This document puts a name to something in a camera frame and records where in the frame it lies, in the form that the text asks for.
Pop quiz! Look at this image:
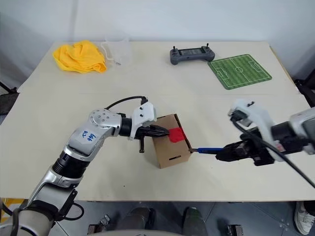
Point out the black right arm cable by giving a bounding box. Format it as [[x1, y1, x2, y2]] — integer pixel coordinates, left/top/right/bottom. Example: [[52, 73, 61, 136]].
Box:
[[230, 110, 315, 189]]

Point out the black equipment frame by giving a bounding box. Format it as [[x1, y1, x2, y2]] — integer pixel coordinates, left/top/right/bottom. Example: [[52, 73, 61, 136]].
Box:
[[294, 58, 315, 109]]

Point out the yellow crumpled cloth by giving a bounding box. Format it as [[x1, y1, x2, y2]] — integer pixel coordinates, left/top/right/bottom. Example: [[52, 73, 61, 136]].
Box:
[[53, 40, 107, 74]]

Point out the clear plastic drawstring bag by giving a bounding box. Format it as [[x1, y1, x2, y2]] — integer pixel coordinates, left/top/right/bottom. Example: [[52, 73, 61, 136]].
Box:
[[100, 36, 132, 67]]

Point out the black stand leg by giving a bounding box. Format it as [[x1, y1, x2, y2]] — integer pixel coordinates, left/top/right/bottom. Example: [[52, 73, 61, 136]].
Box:
[[0, 81, 20, 115]]

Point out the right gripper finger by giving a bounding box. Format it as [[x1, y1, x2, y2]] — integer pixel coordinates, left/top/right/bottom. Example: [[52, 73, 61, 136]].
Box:
[[215, 148, 250, 162], [222, 140, 249, 152]]

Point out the green soccer field mat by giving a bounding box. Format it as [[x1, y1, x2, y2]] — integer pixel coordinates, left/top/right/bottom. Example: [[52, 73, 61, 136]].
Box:
[[207, 54, 273, 91]]

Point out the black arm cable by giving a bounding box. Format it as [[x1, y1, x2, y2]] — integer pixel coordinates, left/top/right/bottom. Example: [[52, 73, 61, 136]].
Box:
[[230, 110, 315, 189], [105, 95, 149, 110]]

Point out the brown cardboard box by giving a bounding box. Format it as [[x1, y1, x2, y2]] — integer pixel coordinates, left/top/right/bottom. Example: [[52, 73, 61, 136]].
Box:
[[150, 113, 193, 170]]

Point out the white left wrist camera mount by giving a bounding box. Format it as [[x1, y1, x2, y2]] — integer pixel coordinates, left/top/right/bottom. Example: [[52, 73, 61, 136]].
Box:
[[127, 102, 158, 141]]

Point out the grey handheld remote controller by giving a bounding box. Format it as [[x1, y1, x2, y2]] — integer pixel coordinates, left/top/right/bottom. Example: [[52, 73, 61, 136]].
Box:
[[169, 43, 216, 66]]

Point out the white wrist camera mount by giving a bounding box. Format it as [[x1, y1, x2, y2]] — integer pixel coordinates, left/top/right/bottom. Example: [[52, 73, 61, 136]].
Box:
[[227, 99, 283, 163], [127, 102, 158, 141]]

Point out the yellow white floor marker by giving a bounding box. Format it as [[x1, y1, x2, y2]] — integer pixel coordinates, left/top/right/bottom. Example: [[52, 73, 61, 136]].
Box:
[[0, 198, 25, 215]]

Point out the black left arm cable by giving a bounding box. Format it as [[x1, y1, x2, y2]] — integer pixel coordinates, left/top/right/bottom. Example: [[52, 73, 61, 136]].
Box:
[[105, 95, 149, 110]]

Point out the white sneaker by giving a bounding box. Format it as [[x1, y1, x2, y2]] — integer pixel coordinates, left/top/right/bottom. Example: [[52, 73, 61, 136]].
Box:
[[294, 201, 314, 236]]

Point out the small metal floor bracket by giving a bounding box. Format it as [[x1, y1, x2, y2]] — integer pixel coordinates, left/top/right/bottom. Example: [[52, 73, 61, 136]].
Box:
[[88, 215, 112, 233], [227, 224, 244, 236]]

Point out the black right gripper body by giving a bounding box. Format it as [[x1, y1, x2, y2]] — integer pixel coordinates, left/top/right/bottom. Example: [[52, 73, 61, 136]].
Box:
[[246, 130, 275, 167]]

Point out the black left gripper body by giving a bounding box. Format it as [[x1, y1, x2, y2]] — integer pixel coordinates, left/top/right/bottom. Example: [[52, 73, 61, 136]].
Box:
[[134, 125, 151, 153]]

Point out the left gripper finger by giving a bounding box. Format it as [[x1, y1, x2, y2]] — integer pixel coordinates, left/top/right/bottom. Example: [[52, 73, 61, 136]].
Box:
[[147, 132, 171, 139], [150, 124, 171, 135]]

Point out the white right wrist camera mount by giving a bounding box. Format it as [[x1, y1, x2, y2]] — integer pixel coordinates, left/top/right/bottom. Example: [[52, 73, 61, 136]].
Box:
[[227, 99, 283, 163]]

